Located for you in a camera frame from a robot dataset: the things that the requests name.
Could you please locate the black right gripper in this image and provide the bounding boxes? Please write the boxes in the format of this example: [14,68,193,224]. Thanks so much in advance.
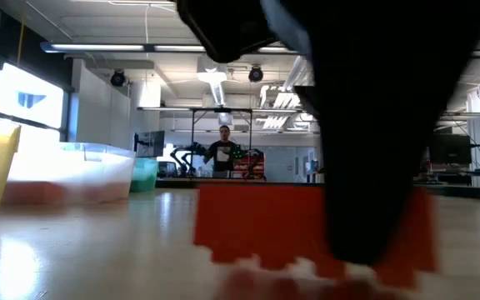
[260,0,480,120]

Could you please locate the long ceiling light tube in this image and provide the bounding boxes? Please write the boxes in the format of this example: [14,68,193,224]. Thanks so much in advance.
[39,41,148,54]
[152,44,207,53]
[257,45,300,55]

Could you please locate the teal plastic bin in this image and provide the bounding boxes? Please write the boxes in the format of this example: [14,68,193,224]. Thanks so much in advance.
[129,157,160,193]

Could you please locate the person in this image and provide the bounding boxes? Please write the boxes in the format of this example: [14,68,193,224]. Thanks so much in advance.
[205,124,239,179]

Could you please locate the black ceiling spotlight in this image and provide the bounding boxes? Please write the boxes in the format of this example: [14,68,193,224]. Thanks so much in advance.
[110,69,127,88]
[247,65,265,83]

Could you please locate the red tool box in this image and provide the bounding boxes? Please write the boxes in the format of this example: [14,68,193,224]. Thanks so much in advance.
[233,152,267,179]

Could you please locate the large bright window panel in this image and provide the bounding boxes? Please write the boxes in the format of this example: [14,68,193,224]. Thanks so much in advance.
[0,62,65,129]

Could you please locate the black computer monitor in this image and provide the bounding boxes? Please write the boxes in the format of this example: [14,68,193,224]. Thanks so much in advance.
[428,132,473,166]
[133,130,166,158]

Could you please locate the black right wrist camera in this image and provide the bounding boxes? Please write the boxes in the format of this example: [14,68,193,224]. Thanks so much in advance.
[176,0,282,64]

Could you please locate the black workstation frame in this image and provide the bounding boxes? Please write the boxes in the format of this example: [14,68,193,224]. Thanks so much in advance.
[188,107,254,172]

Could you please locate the black aluminium table frame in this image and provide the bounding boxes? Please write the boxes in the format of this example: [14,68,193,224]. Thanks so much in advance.
[155,177,480,200]

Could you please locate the clear plastic bin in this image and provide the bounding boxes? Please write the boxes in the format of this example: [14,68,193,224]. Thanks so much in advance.
[2,141,137,205]

